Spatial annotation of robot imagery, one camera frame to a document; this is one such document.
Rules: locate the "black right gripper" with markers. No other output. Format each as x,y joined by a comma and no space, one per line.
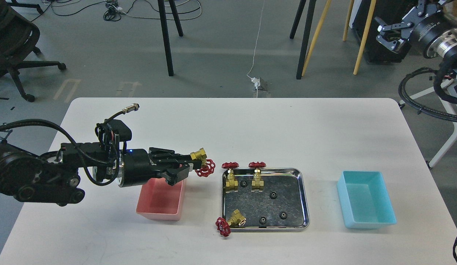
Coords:
428,29

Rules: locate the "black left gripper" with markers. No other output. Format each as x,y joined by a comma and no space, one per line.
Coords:
137,168

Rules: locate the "brass valve tray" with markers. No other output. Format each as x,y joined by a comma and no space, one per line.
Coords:
207,166
237,219

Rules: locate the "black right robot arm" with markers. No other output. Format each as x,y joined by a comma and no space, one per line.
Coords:
444,85

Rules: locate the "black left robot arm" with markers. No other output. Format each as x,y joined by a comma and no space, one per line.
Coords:
53,176

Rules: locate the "pink plastic box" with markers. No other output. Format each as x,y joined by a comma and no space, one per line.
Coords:
160,201

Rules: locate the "brass valve back left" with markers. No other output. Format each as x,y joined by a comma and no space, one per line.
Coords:
231,183

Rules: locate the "brass valve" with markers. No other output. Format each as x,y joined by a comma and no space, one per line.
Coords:
231,183
257,181

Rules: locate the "brass valve tray front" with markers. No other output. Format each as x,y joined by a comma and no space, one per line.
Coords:
237,219

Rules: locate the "brass valve back right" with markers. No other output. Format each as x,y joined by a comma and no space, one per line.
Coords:
257,181

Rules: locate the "black gear front right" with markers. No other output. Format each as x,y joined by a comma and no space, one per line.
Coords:
283,215

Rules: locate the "light blue plastic box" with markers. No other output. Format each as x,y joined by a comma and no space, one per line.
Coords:
364,200

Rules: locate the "yellow wooden leg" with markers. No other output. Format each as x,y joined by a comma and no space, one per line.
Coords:
348,18
315,36

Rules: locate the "black tripod leg centre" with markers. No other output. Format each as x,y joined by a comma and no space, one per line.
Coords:
306,33

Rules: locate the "shiny metal tray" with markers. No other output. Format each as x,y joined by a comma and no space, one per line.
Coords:
286,182

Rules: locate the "black tripod left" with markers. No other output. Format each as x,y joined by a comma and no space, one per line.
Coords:
164,26

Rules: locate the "black office chair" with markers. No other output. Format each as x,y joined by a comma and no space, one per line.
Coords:
18,38

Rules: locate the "white power adapter with cable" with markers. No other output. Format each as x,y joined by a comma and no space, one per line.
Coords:
256,81

